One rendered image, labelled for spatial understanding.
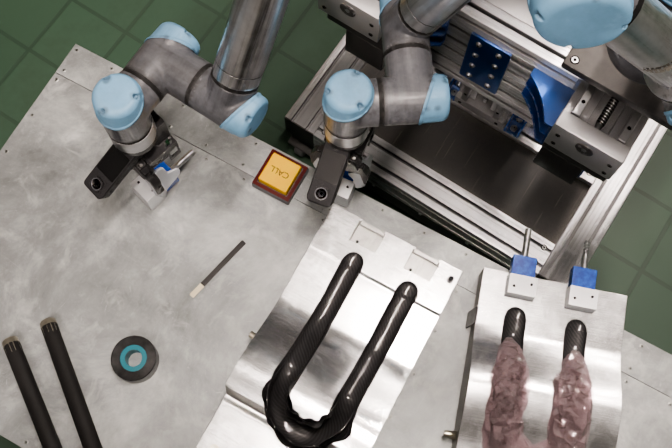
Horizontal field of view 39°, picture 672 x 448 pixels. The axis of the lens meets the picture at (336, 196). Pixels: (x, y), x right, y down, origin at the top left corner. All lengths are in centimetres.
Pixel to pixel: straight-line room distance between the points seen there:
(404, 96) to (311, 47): 140
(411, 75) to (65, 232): 75
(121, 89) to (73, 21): 152
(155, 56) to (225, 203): 43
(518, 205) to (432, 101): 106
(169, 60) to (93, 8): 150
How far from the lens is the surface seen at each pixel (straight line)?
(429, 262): 173
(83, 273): 184
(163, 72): 150
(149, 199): 180
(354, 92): 144
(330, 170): 160
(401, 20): 149
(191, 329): 178
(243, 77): 142
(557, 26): 118
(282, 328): 166
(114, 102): 146
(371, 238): 174
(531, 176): 252
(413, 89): 146
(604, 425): 171
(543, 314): 176
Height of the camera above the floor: 253
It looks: 72 degrees down
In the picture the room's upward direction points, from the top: 2 degrees clockwise
